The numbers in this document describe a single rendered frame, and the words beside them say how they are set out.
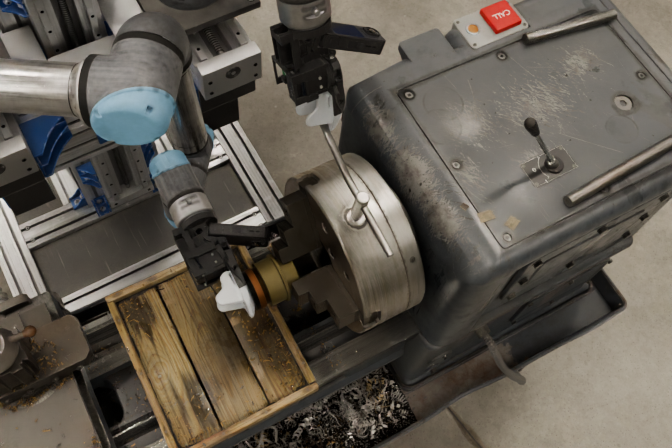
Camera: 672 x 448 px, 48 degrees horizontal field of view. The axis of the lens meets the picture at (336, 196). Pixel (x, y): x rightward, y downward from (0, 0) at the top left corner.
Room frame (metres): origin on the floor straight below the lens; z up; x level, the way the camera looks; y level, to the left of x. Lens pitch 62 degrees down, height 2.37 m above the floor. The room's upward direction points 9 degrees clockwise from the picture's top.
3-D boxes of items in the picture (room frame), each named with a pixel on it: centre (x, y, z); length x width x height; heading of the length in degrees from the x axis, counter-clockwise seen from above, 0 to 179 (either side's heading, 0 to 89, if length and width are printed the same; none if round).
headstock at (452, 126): (0.83, -0.34, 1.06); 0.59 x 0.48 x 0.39; 127
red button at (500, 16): (1.03, -0.26, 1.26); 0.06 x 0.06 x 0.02; 37
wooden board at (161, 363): (0.40, 0.20, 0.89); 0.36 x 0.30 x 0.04; 37
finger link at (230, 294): (0.44, 0.15, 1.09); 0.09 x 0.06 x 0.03; 37
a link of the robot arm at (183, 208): (0.59, 0.26, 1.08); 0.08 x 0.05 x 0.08; 127
